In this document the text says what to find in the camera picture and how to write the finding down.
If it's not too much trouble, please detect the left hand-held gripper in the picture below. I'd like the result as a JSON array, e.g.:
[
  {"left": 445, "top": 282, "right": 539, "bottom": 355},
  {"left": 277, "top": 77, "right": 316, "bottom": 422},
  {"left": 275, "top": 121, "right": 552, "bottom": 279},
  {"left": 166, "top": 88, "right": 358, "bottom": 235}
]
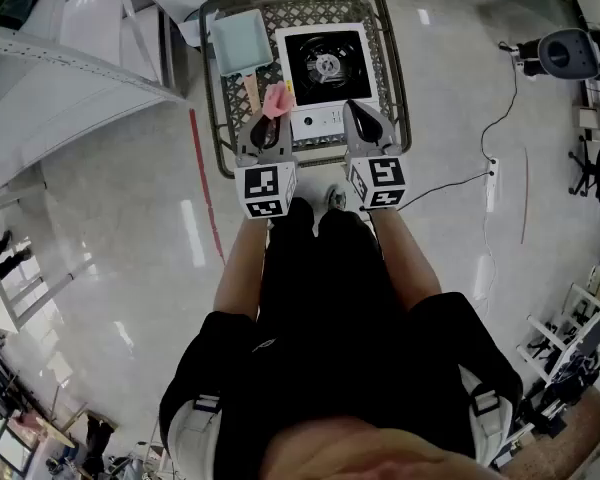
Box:
[{"left": 232, "top": 110, "right": 300, "bottom": 221}]

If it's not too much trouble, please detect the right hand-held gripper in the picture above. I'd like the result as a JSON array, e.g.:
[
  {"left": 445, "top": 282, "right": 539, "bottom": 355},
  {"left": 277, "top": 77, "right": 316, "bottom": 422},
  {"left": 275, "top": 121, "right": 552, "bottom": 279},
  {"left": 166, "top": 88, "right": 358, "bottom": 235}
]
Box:
[{"left": 342, "top": 99, "right": 411, "bottom": 213}]

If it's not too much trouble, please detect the pink knitted cloth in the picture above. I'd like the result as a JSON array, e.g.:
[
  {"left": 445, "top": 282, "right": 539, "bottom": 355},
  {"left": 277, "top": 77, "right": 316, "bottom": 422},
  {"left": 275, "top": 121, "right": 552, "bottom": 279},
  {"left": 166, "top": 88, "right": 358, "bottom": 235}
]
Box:
[{"left": 260, "top": 80, "right": 297, "bottom": 120}]

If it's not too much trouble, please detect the white portable gas stove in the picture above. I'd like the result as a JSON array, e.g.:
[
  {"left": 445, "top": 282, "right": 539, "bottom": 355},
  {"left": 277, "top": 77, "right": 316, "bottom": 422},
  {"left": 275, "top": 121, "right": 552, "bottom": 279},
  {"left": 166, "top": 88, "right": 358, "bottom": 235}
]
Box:
[{"left": 274, "top": 22, "right": 382, "bottom": 142}]

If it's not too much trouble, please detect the person's left forearm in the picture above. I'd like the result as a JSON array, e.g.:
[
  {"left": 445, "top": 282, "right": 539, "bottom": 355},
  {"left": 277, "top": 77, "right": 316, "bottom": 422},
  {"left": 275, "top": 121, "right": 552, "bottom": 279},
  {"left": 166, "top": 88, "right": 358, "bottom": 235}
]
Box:
[{"left": 213, "top": 215, "right": 274, "bottom": 322}]

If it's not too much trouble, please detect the person's right forearm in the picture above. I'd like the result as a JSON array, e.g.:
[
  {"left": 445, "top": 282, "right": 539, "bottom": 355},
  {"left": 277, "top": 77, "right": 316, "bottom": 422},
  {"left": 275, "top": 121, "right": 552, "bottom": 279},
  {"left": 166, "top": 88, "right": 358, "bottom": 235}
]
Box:
[{"left": 372, "top": 207, "right": 443, "bottom": 315}]

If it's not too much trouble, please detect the person's shoe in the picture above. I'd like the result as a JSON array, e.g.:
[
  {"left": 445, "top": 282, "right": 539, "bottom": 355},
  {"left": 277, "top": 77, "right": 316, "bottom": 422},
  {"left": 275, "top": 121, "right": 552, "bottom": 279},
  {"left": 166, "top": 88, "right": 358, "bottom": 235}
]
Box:
[{"left": 325, "top": 184, "right": 349, "bottom": 212}]

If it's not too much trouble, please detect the light blue square pan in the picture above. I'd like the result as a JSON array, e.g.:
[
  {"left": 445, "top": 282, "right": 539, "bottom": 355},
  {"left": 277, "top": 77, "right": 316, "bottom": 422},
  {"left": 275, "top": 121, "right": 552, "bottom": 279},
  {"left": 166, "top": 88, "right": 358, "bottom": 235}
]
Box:
[{"left": 207, "top": 8, "right": 274, "bottom": 117}]

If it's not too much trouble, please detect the white power strip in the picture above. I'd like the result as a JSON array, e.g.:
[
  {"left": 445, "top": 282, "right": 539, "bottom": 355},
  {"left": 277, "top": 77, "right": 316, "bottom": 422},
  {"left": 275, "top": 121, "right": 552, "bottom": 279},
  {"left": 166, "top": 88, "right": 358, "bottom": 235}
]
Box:
[{"left": 484, "top": 156, "right": 501, "bottom": 214}]

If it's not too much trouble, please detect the metal lattice table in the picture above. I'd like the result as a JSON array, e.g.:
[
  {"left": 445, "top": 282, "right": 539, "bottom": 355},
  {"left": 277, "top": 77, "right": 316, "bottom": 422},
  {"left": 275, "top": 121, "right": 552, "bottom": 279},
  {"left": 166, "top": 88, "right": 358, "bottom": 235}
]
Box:
[{"left": 198, "top": 0, "right": 414, "bottom": 181}]

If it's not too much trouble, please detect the thin red stick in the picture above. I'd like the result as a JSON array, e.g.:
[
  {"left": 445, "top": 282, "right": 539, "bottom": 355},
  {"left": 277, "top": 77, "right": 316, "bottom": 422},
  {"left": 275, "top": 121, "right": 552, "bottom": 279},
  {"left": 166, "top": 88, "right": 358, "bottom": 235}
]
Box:
[{"left": 520, "top": 146, "right": 531, "bottom": 246}]

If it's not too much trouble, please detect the grey office chair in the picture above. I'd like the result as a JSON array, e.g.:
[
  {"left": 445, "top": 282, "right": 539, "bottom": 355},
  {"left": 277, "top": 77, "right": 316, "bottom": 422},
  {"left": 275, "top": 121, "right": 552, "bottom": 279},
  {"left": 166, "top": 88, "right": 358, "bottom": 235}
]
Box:
[{"left": 514, "top": 27, "right": 600, "bottom": 81}]

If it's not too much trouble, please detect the white equipment shelf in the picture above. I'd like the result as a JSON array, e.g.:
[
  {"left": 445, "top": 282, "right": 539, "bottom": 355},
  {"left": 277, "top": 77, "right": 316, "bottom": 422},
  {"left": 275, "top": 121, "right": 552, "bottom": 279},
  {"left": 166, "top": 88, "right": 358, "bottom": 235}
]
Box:
[{"left": 515, "top": 261, "right": 600, "bottom": 400}]

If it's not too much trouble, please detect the person's face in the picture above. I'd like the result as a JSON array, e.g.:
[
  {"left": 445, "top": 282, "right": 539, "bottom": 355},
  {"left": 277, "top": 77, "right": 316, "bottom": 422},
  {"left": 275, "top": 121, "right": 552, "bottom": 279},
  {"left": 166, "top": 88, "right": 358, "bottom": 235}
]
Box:
[{"left": 262, "top": 415, "right": 506, "bottom": 480}]

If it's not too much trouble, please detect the black power cable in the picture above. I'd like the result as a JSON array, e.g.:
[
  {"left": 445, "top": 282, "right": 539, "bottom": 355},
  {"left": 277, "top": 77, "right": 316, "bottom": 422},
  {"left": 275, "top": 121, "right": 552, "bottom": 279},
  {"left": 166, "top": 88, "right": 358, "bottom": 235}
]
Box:
[
  {"left": 360, "top": 169, "right": 493, "bottom": 213},
  {"left": 480, "top": 42, "right": 521, "bottom": 165}
]

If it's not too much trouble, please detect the white backpack with black straps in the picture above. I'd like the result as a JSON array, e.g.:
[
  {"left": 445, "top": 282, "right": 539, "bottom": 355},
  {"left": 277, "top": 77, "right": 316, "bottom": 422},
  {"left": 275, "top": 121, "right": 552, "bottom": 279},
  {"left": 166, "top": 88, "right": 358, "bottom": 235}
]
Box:
[{"left": 165, "top": 365, "right": 514, "bottom": 480}]

